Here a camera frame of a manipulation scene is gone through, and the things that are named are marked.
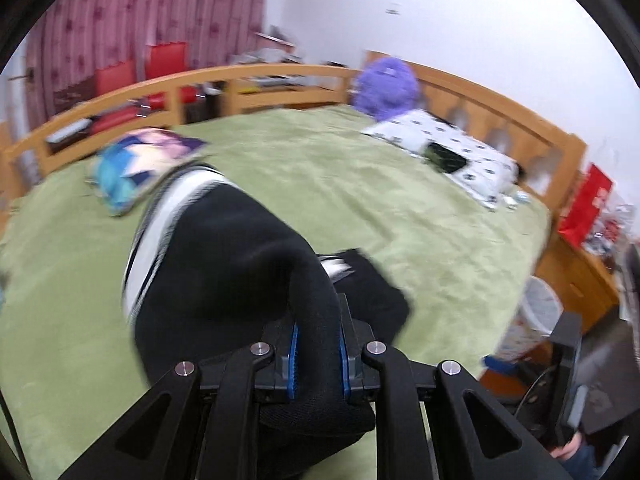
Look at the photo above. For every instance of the wooden bed frame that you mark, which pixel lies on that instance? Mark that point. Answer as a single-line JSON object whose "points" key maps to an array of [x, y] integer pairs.
{"points": [[500, 100]]}

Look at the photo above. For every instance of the small white toy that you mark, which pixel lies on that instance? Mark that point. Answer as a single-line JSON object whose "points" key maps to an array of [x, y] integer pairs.
{"points": [[515, 200]]}

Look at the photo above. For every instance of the pile of cardboard boxes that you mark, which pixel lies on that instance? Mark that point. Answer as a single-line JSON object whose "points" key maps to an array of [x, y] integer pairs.
{"points": [[270, 50]]}

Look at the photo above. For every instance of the person's right hand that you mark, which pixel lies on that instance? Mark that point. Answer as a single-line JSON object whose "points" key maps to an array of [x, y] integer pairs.
{"points": [[569, 449]]}

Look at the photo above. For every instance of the maroon patterned curtain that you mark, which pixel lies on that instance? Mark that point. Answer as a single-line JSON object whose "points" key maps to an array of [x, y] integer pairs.
{"points": [[150, 10]]}

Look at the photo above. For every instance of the green fleece blanket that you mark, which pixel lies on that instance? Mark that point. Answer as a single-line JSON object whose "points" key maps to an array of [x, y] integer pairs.
{"points": [[350, 200]]}

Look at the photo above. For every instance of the black phone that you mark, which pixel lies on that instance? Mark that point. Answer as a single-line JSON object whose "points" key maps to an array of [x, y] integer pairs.
{"points": [[445, 157]]}

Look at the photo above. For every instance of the white waste basket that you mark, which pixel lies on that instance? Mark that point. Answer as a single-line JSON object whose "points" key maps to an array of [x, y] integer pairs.
{"points": [[537, 310]]}

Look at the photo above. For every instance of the wooden nightstand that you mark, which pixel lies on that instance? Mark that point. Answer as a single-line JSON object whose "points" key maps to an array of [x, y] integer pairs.
{"points": [[580, 280]]}

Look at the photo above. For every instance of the red paper bag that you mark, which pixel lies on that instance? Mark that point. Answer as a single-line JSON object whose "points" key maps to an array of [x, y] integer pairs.
{"points": [[585, 205]]}

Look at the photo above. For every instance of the white wall switch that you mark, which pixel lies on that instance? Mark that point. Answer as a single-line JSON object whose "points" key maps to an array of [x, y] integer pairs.
{"points": [[392, 10]]}

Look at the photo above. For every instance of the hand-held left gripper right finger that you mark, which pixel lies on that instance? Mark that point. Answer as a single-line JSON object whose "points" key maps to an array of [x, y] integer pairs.
{"points": [[343, 360]]}

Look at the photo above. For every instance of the white floral pillow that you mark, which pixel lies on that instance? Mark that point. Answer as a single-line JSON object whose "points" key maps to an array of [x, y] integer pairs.
{"points": [[480, 170]]}

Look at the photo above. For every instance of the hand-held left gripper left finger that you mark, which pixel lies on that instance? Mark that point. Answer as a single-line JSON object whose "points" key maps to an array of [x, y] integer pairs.
{"points": [[295, 360]]}

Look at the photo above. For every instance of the red chair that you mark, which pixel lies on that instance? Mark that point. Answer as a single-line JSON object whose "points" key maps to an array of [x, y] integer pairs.
{"points": [[167, 62], [117, 80]]}

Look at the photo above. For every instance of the black pants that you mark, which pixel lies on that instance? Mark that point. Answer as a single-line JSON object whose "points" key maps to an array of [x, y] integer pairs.
{"points": [[225, 260]]}

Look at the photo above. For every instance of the geometric patterned pillow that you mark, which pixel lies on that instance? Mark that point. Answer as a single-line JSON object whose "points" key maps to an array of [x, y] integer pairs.
{"points": [[145, 160]]}

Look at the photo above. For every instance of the purple plush toy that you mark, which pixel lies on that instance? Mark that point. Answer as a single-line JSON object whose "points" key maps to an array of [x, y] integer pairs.
{"points": [[387, 85]]}

